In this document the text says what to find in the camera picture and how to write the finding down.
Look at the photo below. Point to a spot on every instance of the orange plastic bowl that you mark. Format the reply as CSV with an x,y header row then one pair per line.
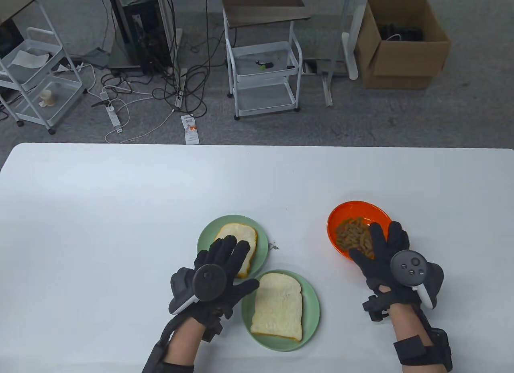
x,y
341,214

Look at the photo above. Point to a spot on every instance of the grey metal floor rail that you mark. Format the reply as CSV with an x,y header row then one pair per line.
x,y
327,89
179,67

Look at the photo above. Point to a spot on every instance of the white paper packet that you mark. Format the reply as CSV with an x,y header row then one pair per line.
x,y
190,132

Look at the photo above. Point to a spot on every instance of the black equipment stand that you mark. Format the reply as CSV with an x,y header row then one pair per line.
x,y
140,31

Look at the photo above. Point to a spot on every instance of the toast slice with orange crust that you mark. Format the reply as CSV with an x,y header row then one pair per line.
x,y
237,232

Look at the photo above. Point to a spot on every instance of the grey hand controller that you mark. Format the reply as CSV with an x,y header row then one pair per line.
x,y
209,282
409,266

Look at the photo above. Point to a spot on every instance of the crumpled white paper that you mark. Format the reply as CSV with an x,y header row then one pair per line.
x,y
28,59

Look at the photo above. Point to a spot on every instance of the green round plate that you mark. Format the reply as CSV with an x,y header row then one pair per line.
x,y
311,308
209,232

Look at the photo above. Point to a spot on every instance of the person's right hand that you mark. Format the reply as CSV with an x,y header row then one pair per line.
x,y
375,272

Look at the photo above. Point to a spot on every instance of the person's right forearm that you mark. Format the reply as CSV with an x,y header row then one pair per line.
x,y
405,324

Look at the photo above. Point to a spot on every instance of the white cart with dark top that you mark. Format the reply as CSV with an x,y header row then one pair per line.
x,y
263,7

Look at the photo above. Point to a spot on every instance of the black labelled wrist box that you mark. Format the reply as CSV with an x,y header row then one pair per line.
x,y
154,359

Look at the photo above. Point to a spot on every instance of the white cart with mesh trays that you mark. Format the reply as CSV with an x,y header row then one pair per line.
x,y
60,95

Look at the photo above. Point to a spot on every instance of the white power strip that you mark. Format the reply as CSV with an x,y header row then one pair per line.
x,y
114,119

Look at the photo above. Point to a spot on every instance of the white desk leg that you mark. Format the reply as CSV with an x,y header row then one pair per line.
x,y
349,55

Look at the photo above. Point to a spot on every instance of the toast slice with pale crust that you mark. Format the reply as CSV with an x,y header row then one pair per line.
x,y
277,304

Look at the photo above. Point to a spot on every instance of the small black green tool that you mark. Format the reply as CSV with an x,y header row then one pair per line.
x,y
267,64

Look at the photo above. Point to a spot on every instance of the small beige cup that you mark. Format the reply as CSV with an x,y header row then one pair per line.
x,y
47,99

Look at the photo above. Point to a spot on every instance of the person's left hand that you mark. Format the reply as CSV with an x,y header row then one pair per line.
x,y
241,260

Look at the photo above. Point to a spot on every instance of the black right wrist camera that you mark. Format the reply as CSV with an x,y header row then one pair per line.
x,y
375,306

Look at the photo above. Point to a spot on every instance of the pile of greenish raisins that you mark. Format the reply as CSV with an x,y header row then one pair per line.
x,y
353,232

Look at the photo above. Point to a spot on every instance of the brown cardboard box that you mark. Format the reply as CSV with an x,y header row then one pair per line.
x,y
405,63

